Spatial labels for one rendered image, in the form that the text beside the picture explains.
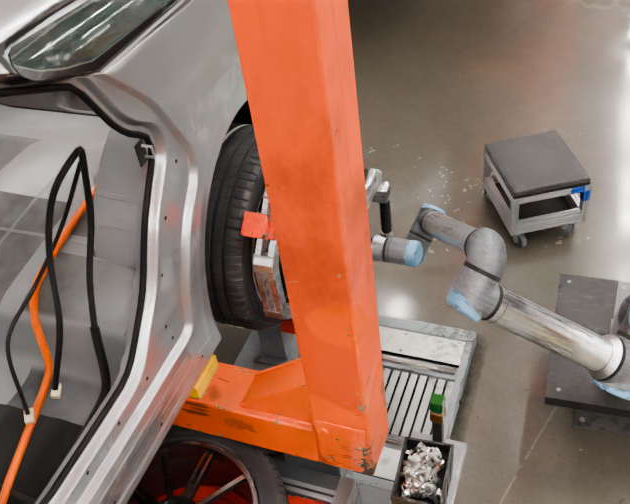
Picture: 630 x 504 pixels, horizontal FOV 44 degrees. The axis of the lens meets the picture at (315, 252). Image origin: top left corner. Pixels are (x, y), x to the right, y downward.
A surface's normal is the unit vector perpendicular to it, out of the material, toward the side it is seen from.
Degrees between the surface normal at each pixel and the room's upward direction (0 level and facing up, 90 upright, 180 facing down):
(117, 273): 6
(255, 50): 90
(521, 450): 0
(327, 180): 90
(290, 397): 90
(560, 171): 0
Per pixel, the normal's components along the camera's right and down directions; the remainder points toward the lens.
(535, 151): -0.12, -0.73
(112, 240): -0.36, 0.30
